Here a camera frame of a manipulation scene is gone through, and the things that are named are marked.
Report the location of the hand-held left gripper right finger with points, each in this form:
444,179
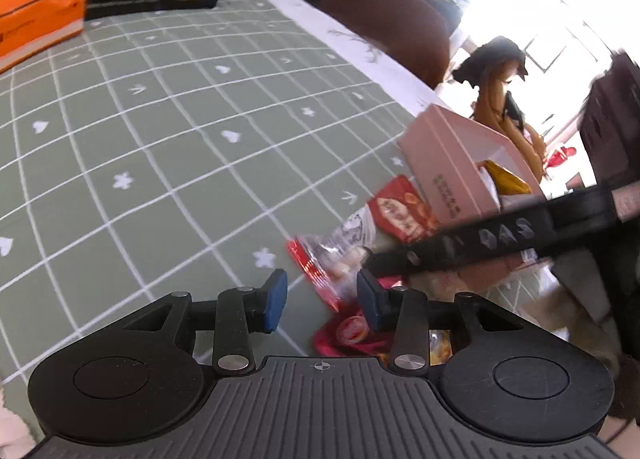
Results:
371,301

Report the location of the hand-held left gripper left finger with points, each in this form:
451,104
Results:
276,299

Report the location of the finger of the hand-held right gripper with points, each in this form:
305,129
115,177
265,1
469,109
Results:
392,261

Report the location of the red packet with round print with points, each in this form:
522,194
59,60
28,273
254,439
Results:
345,334

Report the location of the red snack packet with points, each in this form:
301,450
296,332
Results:
402,211

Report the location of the yellow panda snack bag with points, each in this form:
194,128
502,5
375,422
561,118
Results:
507,181

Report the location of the clear red-edged snack packet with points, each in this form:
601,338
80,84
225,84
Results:
330,254

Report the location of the pink cardboard box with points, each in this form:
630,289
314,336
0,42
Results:
450,159

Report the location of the small red figurine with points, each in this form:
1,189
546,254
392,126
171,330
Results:
562,159

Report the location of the long-haired doll figure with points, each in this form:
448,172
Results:
497,89

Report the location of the dark cabinet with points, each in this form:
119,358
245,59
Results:
612,109

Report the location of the green checked tablecloth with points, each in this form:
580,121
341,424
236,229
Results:
165,149

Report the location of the white printed cloth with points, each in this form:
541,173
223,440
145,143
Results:
350,39

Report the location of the brown chair back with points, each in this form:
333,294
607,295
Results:
395,24

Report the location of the pink cloth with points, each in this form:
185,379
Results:
10,419

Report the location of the orange box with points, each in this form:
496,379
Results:
35,14

